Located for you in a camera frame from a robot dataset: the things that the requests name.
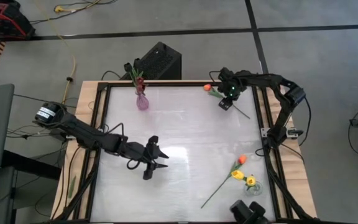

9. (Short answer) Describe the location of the yellow artificial tulip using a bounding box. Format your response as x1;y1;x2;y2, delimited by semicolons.
231;169;249;183
246;174;257;191

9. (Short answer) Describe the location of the orange artificial tulip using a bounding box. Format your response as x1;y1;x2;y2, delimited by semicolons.
200;154;249;209
203;83;251;120

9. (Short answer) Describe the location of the red artificial tulip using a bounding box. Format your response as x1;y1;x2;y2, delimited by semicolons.
130;67;146;100
135;83;147;100

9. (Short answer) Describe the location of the yellow floor cable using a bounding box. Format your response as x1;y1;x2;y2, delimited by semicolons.
34;0;104;105

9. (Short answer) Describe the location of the black bulky device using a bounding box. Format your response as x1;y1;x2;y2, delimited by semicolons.
229;200;270;224

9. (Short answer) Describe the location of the loose green leaf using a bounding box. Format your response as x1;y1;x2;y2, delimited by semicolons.
67;175;77;199

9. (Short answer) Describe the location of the black desk base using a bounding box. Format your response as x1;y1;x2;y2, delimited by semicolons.
1;150;62;181

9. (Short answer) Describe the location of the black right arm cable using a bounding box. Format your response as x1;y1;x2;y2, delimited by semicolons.
255;96;312;158

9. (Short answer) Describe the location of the purple glass vase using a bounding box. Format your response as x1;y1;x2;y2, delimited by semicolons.
135;93;150;111

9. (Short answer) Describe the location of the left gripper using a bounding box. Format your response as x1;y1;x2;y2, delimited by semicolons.
121;136;170;180

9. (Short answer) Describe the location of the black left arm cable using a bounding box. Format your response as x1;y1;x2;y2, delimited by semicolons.
104;123;142;171

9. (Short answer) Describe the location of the red and black toolbox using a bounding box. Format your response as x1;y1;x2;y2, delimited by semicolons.
0;0;36;40

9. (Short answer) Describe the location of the clear glass vase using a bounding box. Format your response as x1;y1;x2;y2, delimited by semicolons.
243;180;264;197

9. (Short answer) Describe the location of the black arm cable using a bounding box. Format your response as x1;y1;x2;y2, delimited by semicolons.
255;96;312;158
104;123;142;171

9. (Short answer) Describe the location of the black aluminium table frame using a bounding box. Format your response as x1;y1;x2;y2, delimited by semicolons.
53;80;319;224

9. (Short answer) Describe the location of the black speaker box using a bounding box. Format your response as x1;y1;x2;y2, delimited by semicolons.
119;41;183;81

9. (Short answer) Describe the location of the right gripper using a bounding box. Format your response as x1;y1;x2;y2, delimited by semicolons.
218;67;247;111

